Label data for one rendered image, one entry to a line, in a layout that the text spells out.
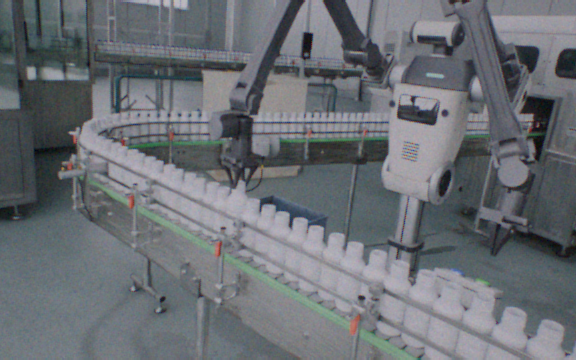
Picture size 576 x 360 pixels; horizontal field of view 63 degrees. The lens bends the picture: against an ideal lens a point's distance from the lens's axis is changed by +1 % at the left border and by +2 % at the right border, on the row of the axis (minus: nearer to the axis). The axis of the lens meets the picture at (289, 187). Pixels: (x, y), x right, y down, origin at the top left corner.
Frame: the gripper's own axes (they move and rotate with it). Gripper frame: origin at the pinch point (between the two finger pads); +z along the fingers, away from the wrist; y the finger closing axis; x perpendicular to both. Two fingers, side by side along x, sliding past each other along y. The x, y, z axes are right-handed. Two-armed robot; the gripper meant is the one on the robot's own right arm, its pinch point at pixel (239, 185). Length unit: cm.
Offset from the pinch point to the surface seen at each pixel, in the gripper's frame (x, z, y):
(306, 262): 30.0, 11.4, 3.2
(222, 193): -5.3, 3.7, 1.5
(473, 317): 71, 7, 2
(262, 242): 13.2, 12.5, 2.1
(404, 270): 55, 4, 1
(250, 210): 7.2, 5.1, 1.7
